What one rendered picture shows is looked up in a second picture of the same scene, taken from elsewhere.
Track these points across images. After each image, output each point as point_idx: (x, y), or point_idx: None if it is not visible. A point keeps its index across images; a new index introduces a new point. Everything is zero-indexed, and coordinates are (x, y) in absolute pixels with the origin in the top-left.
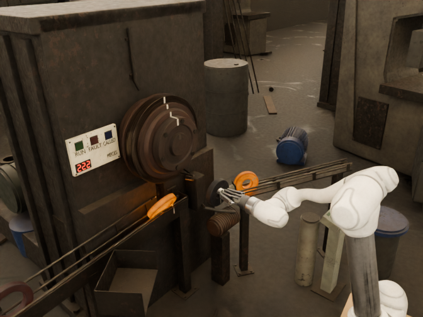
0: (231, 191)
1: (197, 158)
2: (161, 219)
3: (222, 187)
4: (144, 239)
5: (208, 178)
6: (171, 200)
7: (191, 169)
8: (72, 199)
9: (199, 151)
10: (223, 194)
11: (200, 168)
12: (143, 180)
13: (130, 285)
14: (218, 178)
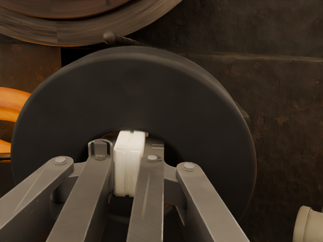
0: (188, 210)
1: (271, 69)
2: (1, 179)
3: (164, 134)
4: None
5: (304, 168)
6: (15, 118)
7: (231, 96)
8: None
9: (298, 57)
10: (51, 181)
11: (274, 114)
12: (31, 42)
13: None
14: (160, 50)
